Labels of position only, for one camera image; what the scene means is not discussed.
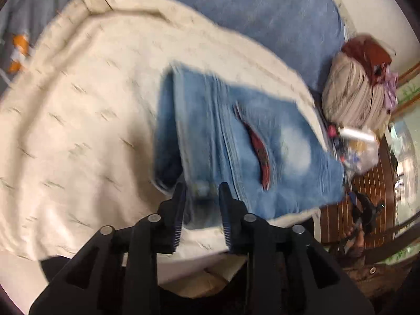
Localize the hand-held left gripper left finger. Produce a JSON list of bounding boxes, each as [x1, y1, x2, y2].
[[29, 181, 187, 315]]

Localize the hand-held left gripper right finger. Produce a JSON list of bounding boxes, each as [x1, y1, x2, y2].
[[218, 182, 375, 315]]

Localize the blue denim pants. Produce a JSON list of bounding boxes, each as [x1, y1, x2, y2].
[[153, 61, 347, 231]]

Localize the cream leaf-print blanket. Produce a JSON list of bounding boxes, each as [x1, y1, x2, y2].
[[0, 0, 329, 270]]

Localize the clear plastic bag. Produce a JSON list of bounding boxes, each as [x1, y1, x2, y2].
[[341, 137, 380, 175]]

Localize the clear plastic film roll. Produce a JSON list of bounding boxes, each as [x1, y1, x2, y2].
[[339, 125, 377, 142]]

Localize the striped beige pillow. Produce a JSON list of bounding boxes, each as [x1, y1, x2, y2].
[[322, 52, 394, 132]]

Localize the blue plaid pillow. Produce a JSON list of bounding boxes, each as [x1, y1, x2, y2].
[[98, 0, 349, 96]]

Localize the purple cloth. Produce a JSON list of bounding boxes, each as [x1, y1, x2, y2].
[[381, 70, 400, 109]]

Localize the red-brown cloth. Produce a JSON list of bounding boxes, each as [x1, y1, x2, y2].
[[340, 34, 393, 86]]

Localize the grey star-print bedsheet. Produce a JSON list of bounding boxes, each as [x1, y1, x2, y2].
[[0, 0, 89, 96]]

